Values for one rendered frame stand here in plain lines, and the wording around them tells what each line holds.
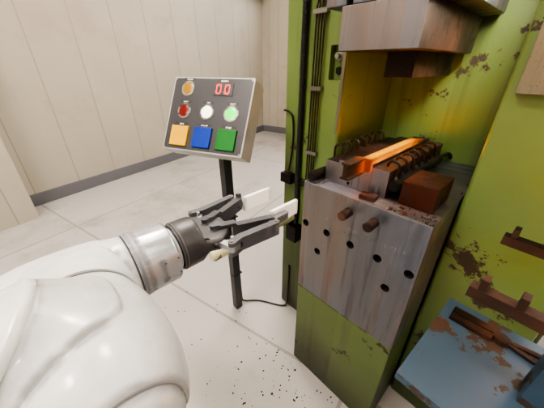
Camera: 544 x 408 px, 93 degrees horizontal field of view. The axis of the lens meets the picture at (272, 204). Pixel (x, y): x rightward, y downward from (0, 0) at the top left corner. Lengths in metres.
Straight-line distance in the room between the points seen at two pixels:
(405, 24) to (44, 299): 0.72
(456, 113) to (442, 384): 0.85
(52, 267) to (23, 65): 3.07
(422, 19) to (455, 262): 0.64
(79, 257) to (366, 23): 0.72
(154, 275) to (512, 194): 0.79
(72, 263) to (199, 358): 1.20
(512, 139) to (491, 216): 0.19
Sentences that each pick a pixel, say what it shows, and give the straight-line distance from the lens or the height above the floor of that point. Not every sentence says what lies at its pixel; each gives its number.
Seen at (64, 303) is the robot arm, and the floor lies 1.10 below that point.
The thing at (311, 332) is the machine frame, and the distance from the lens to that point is 1.21.
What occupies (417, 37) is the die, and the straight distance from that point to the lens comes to 0.71.
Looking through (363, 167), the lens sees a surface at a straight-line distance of 0.76.
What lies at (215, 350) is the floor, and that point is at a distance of 1.49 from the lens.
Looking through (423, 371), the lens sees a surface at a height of 0.68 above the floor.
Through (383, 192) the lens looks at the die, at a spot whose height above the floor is 0.93.
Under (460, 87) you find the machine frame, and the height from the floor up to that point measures 1.17.
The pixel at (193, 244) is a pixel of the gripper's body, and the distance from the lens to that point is 0.39.
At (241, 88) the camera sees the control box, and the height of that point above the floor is 1.17.
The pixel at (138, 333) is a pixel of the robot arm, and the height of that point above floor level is 1.08.
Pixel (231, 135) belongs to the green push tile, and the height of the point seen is 1.03.
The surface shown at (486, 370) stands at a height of 0.68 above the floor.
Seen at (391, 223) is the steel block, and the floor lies 0.89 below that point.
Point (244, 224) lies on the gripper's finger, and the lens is 0.43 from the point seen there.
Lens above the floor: 1.24
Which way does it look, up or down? 28 degrees down
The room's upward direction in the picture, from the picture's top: straight up
